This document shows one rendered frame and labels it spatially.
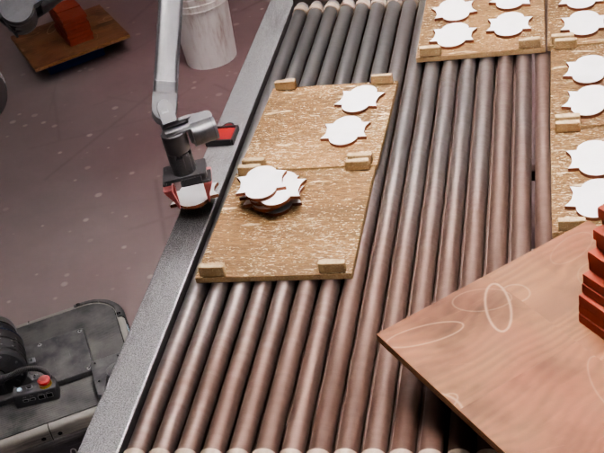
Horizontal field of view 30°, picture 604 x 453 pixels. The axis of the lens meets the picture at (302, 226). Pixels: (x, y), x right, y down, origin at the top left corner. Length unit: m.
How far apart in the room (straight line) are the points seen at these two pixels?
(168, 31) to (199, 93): 2.64
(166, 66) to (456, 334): 0.98
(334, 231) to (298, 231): 0.08
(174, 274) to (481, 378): 0.86
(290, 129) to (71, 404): 1.05
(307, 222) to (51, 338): 1.27
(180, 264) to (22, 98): 3.22
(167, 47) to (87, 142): 2.53
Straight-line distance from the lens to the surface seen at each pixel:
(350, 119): 2.86
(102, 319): 3.59
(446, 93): 2.97
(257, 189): 2.58
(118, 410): 2.22
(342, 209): 2.55
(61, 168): 4.96
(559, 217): 2.44
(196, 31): 5.34
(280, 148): 2.82
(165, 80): 2.57
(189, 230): 2.64
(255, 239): 2.51
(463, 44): 3.16
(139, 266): 4.19
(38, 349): 3.54
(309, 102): 3.00
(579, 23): 3.19
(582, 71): 2.95
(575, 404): 1.87
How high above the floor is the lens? 2.37
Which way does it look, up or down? 35 degrees down
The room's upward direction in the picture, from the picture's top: 12 degrees counter-clockwise
